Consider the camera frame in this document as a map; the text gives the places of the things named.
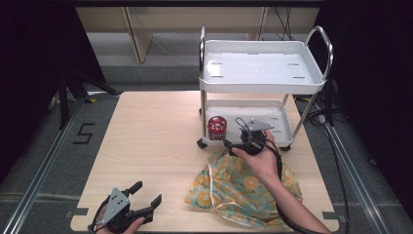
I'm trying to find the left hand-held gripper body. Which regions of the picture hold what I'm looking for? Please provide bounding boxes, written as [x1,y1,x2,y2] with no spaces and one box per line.
[102,187,154,234]

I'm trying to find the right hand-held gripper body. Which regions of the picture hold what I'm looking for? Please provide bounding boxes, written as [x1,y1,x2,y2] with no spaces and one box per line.
[232,118,276,157]

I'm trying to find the red can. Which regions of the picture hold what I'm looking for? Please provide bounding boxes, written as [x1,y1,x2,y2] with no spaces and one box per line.
[207,115,228,141]

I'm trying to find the white two-tier cart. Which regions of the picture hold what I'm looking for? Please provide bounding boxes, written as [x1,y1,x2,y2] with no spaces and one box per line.
[197,23,335,153]

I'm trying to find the person's left hand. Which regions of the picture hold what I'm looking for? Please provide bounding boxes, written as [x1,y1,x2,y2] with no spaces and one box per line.
[94,205,147,234]

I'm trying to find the person's right hand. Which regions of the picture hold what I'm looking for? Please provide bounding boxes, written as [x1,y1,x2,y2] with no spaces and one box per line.
[231,129,282,183]

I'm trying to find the black metal stand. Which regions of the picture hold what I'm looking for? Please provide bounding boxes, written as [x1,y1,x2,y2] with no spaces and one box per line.
[57,67,121,131]

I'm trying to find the beige wooden shelf unit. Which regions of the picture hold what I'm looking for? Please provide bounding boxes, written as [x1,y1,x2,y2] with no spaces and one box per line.
[75,6,321,64]

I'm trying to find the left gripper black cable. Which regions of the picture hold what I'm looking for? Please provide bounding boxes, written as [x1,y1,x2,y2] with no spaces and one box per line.
[87,194,113,234]

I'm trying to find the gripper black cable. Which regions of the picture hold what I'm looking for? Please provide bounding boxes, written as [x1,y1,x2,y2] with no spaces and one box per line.
[87,194,113,234]
[256,137,327,234]

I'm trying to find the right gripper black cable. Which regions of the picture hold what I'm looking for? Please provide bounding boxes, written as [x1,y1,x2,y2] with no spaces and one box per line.
[256,137,327,234]

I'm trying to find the floral drawstring bag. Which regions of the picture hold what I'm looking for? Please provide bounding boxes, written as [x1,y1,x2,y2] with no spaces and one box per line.
[184,149,304,229]

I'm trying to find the black floor cables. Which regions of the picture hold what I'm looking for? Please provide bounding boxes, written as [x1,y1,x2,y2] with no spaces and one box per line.
[294,82,350,131]

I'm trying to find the aluminium floor rail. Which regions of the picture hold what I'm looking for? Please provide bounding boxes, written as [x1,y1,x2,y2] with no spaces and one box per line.
[319,116,395,234]
[0,94,91,234]

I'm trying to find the hanging black cables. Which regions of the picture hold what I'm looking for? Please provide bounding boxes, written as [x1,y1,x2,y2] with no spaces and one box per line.
[273,6,296,42]

